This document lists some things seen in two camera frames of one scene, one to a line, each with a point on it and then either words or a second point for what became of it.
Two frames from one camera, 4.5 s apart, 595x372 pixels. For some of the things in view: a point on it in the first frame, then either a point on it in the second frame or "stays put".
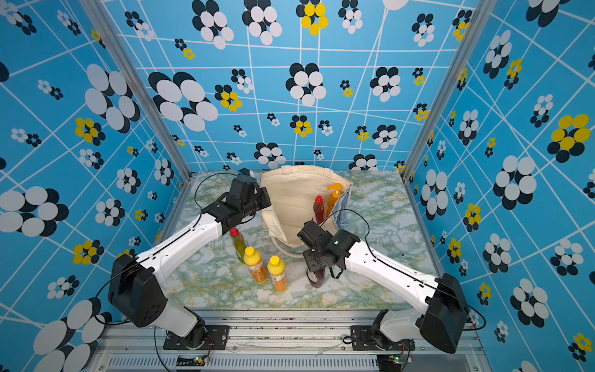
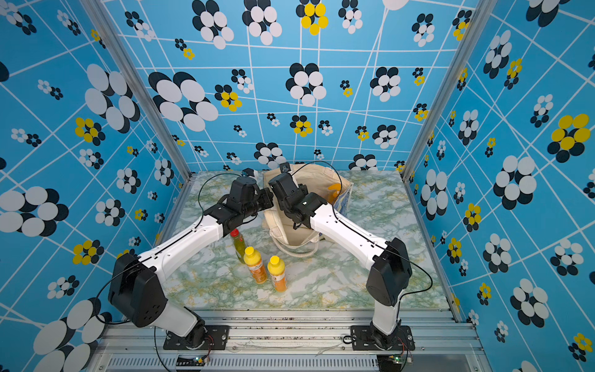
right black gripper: [310, 263] to [304, 190]
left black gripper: [264, 194] stays put
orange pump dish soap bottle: [334, 197] stays put
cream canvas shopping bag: [293, 190] stays put
